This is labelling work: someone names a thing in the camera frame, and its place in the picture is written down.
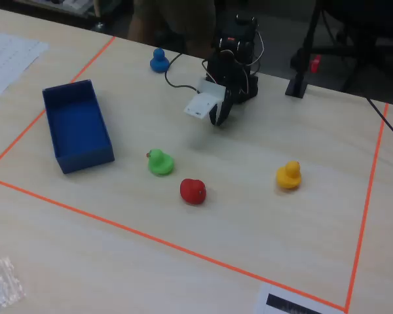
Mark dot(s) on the clear plastic bag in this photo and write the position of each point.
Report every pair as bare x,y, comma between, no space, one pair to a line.
1,284

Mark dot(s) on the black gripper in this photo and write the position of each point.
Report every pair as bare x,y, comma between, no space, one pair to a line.
226,104

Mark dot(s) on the red rubber duck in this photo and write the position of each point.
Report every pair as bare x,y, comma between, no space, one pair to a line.
191,191

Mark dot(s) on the black stand with base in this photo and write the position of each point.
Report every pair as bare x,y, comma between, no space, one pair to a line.
297,85

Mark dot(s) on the yellow rubber duck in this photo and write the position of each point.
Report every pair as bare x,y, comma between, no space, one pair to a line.
289,176

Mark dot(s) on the blue rectangular box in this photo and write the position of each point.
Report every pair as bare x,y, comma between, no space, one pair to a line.
77,127

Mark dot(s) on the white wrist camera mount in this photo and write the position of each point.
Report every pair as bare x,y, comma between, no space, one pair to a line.
203,99

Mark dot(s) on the red clip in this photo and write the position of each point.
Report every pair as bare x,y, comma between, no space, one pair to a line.
315,63

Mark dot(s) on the blue rubber duck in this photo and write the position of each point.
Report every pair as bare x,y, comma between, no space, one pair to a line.
158,62

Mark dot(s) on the person in brown trousers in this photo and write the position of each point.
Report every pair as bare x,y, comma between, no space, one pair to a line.
173,19

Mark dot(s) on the orange tape strip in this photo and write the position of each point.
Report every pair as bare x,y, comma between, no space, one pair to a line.
150,237
366,206
91,60

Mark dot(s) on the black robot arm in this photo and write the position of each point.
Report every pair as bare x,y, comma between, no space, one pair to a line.
244,36

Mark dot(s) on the black office chair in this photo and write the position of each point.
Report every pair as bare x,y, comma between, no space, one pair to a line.
363,39

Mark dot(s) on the white printed paper sheet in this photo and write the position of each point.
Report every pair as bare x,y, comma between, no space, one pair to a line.
6,62

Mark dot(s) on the white label with black bar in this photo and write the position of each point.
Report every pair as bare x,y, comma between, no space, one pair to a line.
281,299

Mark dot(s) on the green rubber duck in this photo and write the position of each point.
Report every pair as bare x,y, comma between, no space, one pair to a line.
160,163

